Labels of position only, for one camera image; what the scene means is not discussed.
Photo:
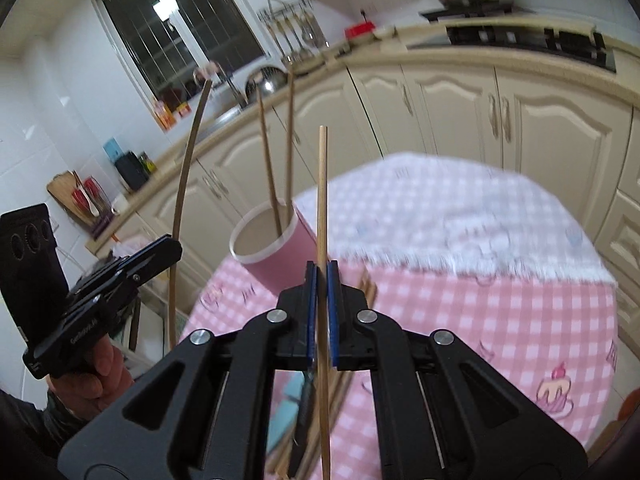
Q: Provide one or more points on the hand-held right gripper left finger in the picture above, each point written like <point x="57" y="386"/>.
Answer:
<point x="311" y="320"/>

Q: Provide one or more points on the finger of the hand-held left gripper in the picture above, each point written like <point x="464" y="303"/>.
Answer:
<point x="155" y="267"/>
<point x="150" y="250"/>

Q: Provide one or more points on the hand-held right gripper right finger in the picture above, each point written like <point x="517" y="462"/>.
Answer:
<point x="333" y="320"/>

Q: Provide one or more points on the wooden chopstick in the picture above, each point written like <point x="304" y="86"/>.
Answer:
<point x="186" y="170"/>
<point x="366" y="280"/>
<point x="322" y="210"/>
<point x="265" y="160"/>
<point x="372" y="294"/>

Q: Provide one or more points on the pink cup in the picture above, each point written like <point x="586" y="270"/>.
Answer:
<point x="280" y="265"/>

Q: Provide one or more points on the person's left forearm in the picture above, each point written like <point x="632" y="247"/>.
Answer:
<point x="30" y="425"/>

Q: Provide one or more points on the person's left hand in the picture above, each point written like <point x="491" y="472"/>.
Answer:
<point x="100" y="385"/>

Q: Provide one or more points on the white plastic bag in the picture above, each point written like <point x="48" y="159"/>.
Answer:
<point x="130" y="249"/>

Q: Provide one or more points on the small white cup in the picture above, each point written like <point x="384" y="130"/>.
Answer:
<point x="119" y="204"/>

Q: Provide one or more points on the black knife block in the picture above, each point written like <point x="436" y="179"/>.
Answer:
<point x="131" y="172"/>

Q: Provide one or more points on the red utensil holder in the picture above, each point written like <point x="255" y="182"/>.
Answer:
<point x="90" y="192"/>

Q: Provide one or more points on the green bottle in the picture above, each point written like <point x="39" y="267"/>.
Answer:
<point x="148" y="162"/>

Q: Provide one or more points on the wooden cutting board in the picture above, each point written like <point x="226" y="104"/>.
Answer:
<point x="62" y="187"/>

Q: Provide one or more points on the blue box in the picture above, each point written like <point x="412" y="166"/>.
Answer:
<point x="112" y="150"/>

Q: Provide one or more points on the pink checked tablecloth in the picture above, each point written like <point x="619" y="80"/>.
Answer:
<point x="450" y="360"/>

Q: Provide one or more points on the orange box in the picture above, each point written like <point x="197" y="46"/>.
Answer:
<point x="165" y="116"/>

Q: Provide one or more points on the white bear print blanket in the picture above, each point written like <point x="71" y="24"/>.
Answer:
<point x="425" y="210"/>

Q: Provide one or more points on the black faucet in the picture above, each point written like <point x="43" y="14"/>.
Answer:
<point x="232" y="90"/>

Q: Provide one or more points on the steel bowl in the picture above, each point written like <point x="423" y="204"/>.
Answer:
<point x="267" y="81"/>

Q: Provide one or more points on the white framed window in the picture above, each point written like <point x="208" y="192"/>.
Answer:
<point x="175" y="35"/>

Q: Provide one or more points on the cream kitchen cabinets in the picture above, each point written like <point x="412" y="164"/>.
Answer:
<point x="450" y="110"/>

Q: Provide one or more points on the hanging utensil rack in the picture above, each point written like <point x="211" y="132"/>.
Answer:
<point x="292" y="30"/>

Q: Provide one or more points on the red box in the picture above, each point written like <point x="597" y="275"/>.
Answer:
<point x="360" y="31"/>

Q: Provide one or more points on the black gas stove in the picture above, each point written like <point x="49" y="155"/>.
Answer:
<point x="525" y="37"/>

